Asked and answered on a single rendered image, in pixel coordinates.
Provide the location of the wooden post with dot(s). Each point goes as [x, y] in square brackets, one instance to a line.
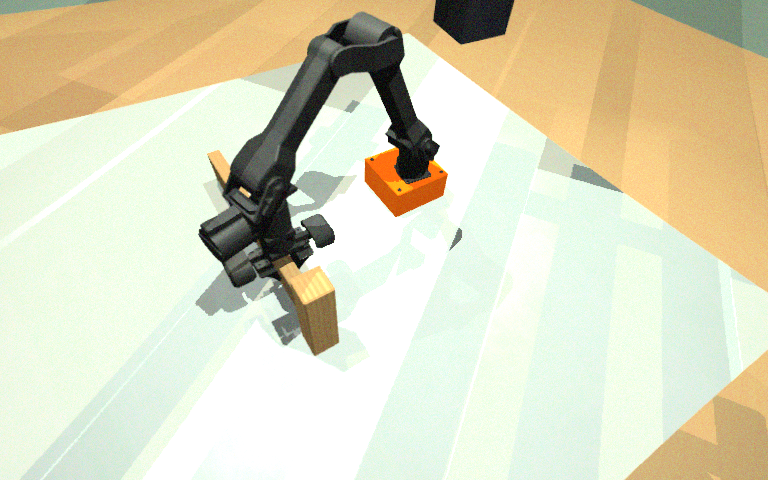
[315, 301]

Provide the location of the wooden side rail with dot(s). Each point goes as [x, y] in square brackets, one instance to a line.
[285, 266]

